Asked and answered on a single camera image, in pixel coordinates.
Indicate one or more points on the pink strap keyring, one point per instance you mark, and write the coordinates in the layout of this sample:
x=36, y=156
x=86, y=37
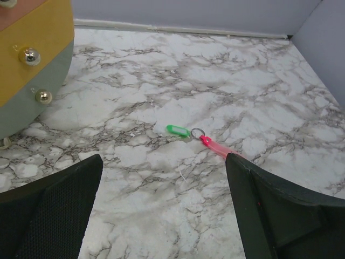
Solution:
x=223, y=151

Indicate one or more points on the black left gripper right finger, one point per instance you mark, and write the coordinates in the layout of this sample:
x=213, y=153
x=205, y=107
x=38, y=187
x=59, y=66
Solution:
x=280, y=219

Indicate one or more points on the green key tag with key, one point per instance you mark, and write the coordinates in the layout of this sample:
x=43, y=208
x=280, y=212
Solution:
x=174, y=133

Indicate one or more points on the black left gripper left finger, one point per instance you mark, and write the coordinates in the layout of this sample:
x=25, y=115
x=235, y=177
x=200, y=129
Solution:
x=47, y=218

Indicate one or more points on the aluminium table frame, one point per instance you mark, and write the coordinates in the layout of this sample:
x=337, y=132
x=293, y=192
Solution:
x=123, y=26

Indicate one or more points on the cream cylinder with coloured face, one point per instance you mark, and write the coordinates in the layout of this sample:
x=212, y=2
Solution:
x=37, y=40

